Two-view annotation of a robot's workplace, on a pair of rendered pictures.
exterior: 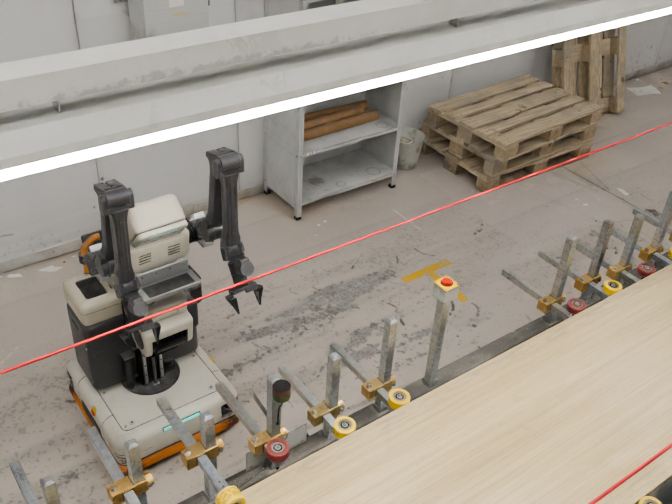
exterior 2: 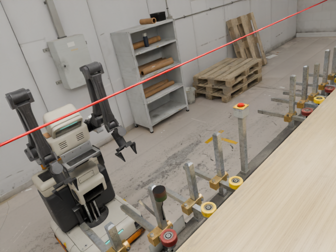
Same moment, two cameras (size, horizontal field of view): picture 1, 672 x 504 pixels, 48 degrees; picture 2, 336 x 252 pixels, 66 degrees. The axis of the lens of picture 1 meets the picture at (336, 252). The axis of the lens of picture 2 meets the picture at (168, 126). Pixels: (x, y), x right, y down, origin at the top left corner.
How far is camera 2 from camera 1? 134 cm
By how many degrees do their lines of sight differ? 9
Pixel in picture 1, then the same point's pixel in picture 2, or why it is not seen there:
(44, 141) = not seen: outside the picture
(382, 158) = (180, 100)
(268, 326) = (150, 178)
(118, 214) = (23, 107)
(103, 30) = (42, 66)
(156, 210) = (61, 113)
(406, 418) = (246, 192)
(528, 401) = (315, 161)
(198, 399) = (120, 222)
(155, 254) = (69, 141)
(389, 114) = (178, 80)
